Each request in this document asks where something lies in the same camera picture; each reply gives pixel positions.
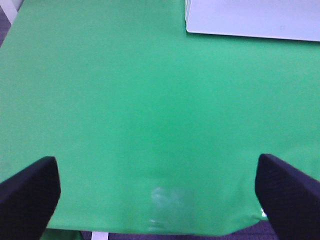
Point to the white microwave door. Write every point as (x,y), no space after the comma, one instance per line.
(275,19)

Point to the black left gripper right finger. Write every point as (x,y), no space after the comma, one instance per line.
(289,198)

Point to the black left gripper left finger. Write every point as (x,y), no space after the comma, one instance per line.
(28,200)

